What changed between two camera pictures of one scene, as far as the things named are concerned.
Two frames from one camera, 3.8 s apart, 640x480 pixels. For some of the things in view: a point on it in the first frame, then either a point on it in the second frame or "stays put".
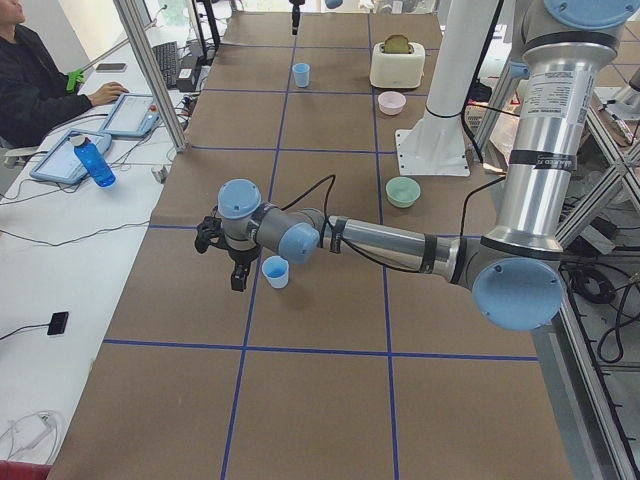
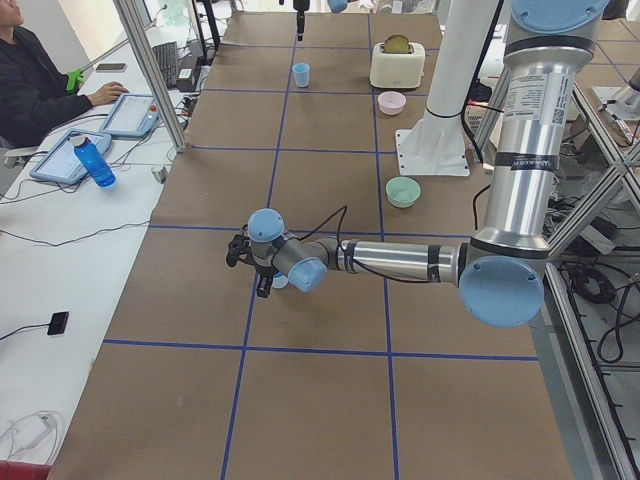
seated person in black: [33, 87] stays put
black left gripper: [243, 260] -> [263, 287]
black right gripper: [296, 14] -> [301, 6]
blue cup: [301, 72] stays put
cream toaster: [397, 70] stays put
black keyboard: [167, 55] stays put
